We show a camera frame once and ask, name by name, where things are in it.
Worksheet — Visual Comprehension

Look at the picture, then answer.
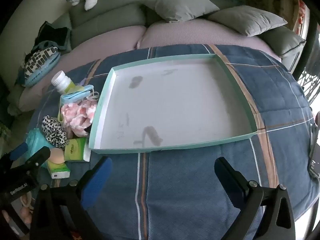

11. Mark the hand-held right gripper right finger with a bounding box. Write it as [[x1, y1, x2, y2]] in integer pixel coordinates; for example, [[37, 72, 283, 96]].
[[214, 157, 297, 240]]

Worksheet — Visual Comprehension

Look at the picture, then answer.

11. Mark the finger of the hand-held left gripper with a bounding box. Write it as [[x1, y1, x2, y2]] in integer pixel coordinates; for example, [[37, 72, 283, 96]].
[[5, 146, 51, 180], [0, 142, 28, 167]]

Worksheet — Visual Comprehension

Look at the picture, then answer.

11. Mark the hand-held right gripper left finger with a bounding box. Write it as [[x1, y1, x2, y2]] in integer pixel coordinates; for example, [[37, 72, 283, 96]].
[[30, 156, 113, 240]]

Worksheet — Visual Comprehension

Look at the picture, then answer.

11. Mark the green cloth piece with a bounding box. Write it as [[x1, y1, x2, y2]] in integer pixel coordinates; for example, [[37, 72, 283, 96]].
[[47, 161, 70, 179]]

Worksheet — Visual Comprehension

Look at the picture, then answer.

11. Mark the leopard print scrunchie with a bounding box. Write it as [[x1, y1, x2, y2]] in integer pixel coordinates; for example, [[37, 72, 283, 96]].
[[41, 115, 67, 148]]

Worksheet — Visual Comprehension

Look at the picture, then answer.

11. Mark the green tissue pack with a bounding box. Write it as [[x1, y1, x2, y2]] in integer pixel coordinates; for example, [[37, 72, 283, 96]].
[[64, 137, 91, 162]]

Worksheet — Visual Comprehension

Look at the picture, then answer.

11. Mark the pink white fluffy cloth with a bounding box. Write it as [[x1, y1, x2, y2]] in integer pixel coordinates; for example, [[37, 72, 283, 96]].
[[61, 97, 97, 137]]

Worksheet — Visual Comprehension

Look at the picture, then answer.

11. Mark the blue face mask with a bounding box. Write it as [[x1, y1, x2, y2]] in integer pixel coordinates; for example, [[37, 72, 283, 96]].
[[61, 85, 100, 104]]

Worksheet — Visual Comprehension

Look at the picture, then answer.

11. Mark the white tray with teal rim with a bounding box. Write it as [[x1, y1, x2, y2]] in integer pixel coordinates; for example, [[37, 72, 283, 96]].
[[89, 53, 258, 155]]

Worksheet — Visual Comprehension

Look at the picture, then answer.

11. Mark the teal tissue packet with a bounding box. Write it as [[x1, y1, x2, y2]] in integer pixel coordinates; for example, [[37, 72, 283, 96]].
[[25, 128, 54, 168]]

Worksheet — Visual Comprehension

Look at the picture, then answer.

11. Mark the beige makeup sponge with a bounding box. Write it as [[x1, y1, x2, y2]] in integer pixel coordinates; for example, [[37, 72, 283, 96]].
[[49, 148, 66, 165]]

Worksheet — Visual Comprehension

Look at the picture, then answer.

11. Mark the blue plaid blanket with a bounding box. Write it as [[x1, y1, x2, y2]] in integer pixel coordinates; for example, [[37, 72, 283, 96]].
[[25, 44, 320, 240]]

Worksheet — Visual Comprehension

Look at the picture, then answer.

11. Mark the white bottle with green label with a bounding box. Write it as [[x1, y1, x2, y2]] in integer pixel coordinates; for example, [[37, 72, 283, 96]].
[[51, 70, 84, 96]]

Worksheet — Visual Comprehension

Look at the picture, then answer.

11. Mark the blue-rimmed patterned cushion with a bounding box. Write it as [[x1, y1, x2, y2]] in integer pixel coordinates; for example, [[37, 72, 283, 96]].
[[17, 45, 61, 87]]

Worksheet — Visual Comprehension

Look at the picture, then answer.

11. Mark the dark teal cloth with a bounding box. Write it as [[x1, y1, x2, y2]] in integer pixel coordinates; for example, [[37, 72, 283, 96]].
[[34, 21, 72, 53]]

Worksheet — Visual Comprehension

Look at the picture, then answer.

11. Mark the pink ribbed seat cushion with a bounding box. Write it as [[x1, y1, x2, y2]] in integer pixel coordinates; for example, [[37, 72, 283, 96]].
[[139, 19, 283, 63], [19, 25, 147, 112]]

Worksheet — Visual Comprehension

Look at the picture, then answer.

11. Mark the grey pillow with dark piping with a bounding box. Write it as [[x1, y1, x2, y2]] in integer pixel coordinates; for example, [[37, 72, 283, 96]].
[[259, 26, 307, 58]]

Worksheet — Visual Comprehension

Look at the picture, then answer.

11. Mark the grey-green sofa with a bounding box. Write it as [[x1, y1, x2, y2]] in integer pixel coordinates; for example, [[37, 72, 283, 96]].
[[7, 0, 308, 115]]

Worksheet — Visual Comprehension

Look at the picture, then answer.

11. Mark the grey square pillow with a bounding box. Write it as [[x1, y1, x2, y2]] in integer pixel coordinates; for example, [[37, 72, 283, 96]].
[[141, 0, 220, 23], [206, 5, 288, 37]]

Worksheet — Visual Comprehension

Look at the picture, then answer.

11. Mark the black wire rack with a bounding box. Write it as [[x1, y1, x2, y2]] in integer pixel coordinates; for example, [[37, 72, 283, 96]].
[[297, 69, 320, 105]]

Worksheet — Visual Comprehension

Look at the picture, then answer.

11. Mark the black curved frame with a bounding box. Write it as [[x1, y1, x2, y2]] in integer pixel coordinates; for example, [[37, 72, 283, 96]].
[[291, 0, 320, 80]]

